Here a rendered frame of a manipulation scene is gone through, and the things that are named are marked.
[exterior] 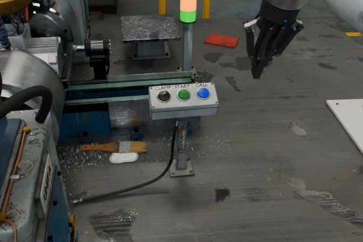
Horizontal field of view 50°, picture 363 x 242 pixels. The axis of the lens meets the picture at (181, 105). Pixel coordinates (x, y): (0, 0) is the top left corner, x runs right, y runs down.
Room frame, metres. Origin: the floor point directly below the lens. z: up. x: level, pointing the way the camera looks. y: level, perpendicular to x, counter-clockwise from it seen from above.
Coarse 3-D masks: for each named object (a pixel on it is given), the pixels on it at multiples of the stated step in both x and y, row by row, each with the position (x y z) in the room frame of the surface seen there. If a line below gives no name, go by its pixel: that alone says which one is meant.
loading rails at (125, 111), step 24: (168, 72) 1.17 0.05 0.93; (192, 72) 1.18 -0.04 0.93; (72, 96) 1.07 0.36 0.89; (96, 96) 1.09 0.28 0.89; (120, 96) 1.10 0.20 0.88; (144, 96) 1.04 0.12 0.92; (72, 120) 0.97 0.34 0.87; (96, 120) 0.99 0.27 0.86; (120, 120) 0.99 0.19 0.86; (144, 120) 1.00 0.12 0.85; (168, 120) 1.02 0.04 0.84; (192, 120) 1.03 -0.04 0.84
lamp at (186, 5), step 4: (180, 0) 1.41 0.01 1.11; (184, 0) 1.39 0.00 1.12; (188, 0) 1.38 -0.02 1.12; (192, 0) 1.39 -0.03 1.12; (196, 0) 1.41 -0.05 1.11; (180, 4) 1.40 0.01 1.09; (184, 4) 1.39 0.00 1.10; (188, 4) 1.38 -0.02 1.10; (192, 4) 1.39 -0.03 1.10; (196, 4) 1.41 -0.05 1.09; (180, 8) 1.41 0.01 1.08; (184, 8) 1.39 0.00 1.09; (188, 8) 1.38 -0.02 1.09; (192, 8) 1.39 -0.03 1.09
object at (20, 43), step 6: (6, 24) 1.06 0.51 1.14; (6, 30) 1.06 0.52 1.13; (12, 30) 1.07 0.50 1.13; (24, 30) 1.02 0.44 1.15; (12, 36) 1.02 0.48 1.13; (18, 36) 0.98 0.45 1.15; (24, 36) 1.00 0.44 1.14; (30, 36) 1.06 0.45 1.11; (12, 42) 0.97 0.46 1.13; (18, 42) 0.98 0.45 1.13; (24, 42) 0.99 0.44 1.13; (0, 48) 0.97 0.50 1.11; (12, 48) 0.97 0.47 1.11; (18, 48) 0.98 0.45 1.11; (24, 48) 0.98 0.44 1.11
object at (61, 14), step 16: (32, 0) 1.22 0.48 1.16; (48, 0) 1.26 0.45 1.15; (64, 0) 1.35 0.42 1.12; (32, 16) 1.19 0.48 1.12; (48, 16) 1.20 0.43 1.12; (64, 16) 1.23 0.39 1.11; (32, 32) 1.18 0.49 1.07; (48, 32) 1.17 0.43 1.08; (64, 32) 1.20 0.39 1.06; (64, 48) 1.20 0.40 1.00
